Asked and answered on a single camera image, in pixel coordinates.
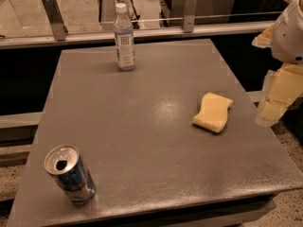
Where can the blue silver energy drink can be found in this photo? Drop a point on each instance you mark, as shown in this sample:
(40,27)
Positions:
(65,165)

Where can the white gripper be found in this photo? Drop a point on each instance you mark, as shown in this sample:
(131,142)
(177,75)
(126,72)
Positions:
(289,37)

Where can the right metal railing bracket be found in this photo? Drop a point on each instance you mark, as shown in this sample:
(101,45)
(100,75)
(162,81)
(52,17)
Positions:
(189,15)

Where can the left metal railing bracket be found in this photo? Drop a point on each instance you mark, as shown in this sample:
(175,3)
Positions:
(55,19)

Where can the metal railing bracket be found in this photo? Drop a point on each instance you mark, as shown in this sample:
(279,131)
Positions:
(189,15)
(55,19)

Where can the yellow sponge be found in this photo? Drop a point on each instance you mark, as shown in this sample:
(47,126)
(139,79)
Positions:
(213,112)

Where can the clear plastic water bottle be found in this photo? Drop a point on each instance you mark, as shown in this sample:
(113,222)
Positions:
(124,38)

